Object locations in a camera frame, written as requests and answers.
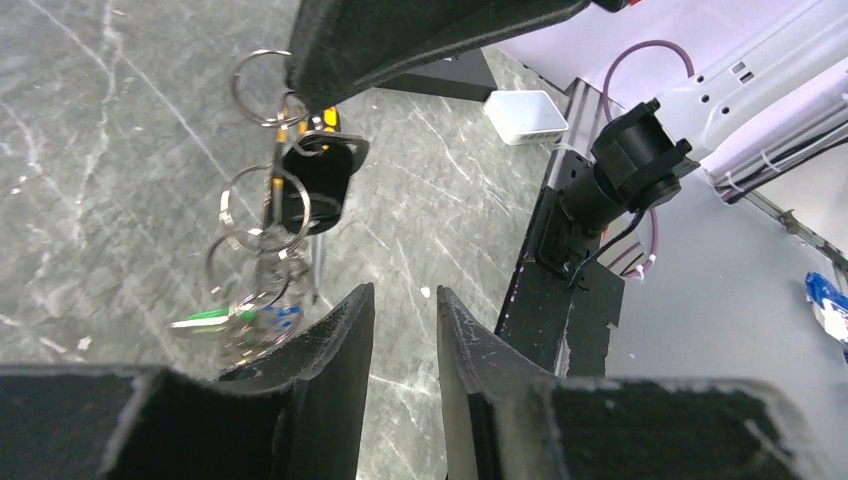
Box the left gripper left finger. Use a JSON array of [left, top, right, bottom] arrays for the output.
[[218, 283, 375, 479]]

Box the blue white packet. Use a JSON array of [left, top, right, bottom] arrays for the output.
[[804, 272, 847, 352]]

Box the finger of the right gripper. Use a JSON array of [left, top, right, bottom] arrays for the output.
[[286, 0, 589, 111]]

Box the green key tag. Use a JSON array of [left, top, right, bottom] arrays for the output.
[[169, 307, 257, 333]]

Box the blue key tag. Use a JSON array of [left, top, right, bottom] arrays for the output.
[[261, 304, 304, 332]]

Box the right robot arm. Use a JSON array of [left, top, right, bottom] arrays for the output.
[[286, 1, 847, 212]]

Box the black headed key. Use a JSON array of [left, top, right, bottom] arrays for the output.
[[273, 131, 370, 235]]

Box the metal key organizer plate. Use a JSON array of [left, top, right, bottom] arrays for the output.
[[205, 49, 312, 367]]

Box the right orange black screwdriver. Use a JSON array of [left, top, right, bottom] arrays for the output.
[[277, 106, 352, 301]]

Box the right black box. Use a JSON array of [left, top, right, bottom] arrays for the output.
[[379, 49, 498, 102]]

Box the white box near rail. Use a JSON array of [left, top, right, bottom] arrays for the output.
[[483, 90, 569, 146]]

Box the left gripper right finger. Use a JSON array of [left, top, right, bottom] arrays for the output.
[[437, 286, 552, 479]]

